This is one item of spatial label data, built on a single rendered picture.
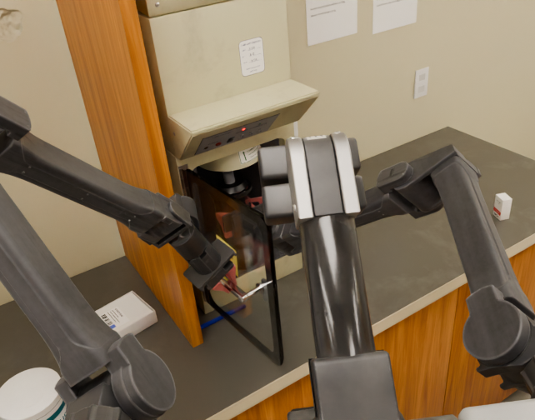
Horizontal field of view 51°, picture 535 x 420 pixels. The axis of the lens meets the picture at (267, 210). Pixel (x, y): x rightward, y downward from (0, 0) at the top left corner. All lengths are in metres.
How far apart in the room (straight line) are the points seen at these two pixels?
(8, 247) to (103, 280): 1.07
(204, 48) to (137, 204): 0.42
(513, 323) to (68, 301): 0.50
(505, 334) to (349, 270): 0.29
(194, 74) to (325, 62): 0.83
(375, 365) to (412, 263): 1.23
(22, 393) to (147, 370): 0.62
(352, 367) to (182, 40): 0.89
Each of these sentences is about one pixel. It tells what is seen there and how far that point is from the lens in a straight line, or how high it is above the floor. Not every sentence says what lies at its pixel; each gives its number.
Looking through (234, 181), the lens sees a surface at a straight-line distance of 1.43.
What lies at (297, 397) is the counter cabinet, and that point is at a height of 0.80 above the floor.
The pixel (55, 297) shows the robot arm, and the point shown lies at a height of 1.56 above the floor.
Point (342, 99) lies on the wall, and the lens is 2.07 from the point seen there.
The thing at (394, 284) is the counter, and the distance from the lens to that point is 1.58.
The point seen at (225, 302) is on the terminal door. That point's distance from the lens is 1.37.
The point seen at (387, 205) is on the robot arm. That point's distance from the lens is 1.04.
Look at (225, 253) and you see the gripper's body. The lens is 1.11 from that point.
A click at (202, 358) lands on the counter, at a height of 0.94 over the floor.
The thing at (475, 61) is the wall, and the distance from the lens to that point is 2.55.
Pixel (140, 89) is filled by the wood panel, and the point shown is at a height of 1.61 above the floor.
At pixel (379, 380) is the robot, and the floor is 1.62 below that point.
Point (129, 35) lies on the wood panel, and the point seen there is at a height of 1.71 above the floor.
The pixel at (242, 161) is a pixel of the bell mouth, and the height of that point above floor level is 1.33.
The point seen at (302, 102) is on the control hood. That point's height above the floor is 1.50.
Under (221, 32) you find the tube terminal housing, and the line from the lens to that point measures 1.23.
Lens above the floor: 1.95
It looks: 32 degrees down
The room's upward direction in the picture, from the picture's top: 6 degrees counter-clockwise
